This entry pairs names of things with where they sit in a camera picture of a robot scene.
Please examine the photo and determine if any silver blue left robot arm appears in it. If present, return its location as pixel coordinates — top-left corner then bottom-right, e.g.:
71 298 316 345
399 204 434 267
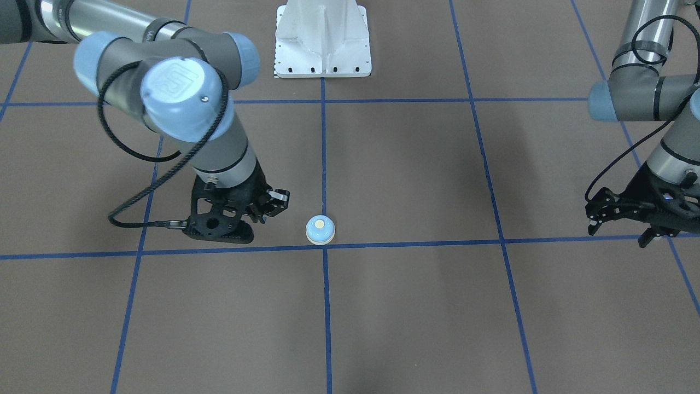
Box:
584 1 699 248

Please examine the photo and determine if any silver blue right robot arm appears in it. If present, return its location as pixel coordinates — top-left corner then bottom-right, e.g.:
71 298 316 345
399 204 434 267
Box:
2 1 290 244

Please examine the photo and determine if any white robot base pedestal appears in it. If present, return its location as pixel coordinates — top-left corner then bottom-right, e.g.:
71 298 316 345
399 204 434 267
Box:
273 1 372 78

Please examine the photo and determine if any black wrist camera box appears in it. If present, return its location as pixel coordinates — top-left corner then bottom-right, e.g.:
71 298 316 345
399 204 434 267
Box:
182 214 254 244

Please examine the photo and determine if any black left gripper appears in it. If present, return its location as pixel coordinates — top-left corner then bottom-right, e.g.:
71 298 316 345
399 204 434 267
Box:
585 164 699 248

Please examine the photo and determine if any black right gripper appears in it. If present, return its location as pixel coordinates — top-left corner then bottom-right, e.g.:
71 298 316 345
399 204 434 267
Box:
189 164 290 225

